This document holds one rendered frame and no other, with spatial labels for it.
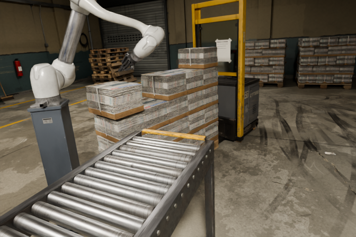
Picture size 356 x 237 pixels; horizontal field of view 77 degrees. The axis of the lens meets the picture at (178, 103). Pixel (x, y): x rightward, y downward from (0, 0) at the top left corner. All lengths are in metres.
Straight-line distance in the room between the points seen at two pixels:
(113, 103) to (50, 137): 0.47
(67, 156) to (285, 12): 7.66
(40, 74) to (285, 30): 7.56
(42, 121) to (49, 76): 0.30
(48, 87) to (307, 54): 6.04
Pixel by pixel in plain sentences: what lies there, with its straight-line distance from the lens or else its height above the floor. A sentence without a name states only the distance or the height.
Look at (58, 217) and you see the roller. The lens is 0.98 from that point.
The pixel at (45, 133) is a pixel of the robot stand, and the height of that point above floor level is 0.82.
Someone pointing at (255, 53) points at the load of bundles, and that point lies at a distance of 6.78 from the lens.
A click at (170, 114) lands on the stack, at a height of 0.69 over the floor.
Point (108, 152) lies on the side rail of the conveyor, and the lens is 1.31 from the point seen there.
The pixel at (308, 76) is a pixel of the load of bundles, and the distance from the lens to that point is 6.79.
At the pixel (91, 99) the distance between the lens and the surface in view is 1.95.
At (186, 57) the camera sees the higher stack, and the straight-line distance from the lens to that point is 2.67.
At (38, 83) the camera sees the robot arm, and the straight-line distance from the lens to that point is 1.71.
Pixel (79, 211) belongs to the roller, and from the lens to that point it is 0.99.
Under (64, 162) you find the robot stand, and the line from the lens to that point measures 1.83.
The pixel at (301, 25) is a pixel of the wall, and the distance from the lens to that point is 8.38.
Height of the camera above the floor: 1.36
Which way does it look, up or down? 15 degrees down
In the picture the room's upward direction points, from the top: 3 degrees counter-clockwise
